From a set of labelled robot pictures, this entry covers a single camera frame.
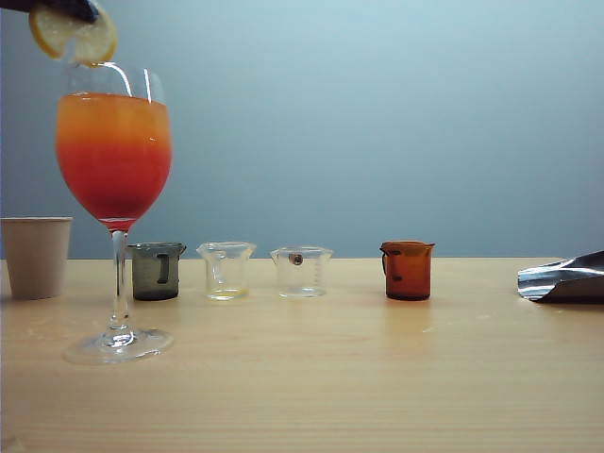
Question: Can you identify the clear measuring cup brown spot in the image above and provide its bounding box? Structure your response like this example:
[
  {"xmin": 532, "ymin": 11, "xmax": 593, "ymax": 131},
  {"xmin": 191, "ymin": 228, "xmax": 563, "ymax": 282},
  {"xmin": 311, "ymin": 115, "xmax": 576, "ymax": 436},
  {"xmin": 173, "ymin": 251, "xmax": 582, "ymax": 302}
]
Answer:
[{"xmin": 269, "ymin": 245, "xmax": 334, "ymax": 299}]

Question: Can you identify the clear measuring cup yellow residue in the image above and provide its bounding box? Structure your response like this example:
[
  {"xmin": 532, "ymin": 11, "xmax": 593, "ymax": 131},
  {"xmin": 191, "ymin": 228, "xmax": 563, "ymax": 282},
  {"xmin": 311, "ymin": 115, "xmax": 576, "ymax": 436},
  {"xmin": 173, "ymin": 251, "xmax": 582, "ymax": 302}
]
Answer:
[{"xmin": 195, "ymin": 242, "xmax": 258, "ymax": 302}]

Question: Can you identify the wine glass with orange-red drink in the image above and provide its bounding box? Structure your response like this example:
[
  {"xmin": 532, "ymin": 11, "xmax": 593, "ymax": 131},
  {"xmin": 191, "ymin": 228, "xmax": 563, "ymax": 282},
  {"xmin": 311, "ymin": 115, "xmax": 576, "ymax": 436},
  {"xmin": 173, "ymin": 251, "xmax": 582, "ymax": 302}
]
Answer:
[{"xmin": 55, "ymin": 60, "xmax": 175, "ymax": 365}]

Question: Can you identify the beige paper cup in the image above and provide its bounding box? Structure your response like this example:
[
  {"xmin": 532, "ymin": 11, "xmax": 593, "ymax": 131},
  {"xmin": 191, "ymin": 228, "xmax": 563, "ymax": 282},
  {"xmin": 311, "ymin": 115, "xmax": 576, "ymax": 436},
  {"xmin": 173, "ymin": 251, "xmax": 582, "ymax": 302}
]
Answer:
[{"xmin": 0, "ymin": 216, "xmax": 75, "ymax": 300}]

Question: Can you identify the grey smoked small measuring cup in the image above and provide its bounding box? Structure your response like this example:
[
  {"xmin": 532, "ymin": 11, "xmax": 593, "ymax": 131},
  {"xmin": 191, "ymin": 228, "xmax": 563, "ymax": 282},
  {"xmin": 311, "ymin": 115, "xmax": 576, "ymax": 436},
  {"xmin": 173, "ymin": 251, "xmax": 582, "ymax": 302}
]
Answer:
[{"xmin": 126, "ymin": 242, "xmax": 188, "ymax": 302}]

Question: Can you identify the amber small measuring cup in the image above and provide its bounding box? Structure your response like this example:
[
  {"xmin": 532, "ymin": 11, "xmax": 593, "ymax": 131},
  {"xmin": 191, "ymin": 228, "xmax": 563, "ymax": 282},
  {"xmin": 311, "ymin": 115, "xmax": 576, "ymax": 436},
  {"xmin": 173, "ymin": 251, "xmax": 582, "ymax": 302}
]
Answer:
[{"xmin": 379, "ymin": 240, "xmax": 436, "ymax": 301}]

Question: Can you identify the yellow lemon slice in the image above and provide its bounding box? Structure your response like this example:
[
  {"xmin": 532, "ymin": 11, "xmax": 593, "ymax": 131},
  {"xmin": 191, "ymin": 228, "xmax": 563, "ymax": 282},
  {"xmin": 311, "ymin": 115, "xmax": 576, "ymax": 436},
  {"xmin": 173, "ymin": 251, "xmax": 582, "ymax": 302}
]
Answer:
[{"xmin": 28, "ymin": 2, "xmax": 118, "ymax": 67}]

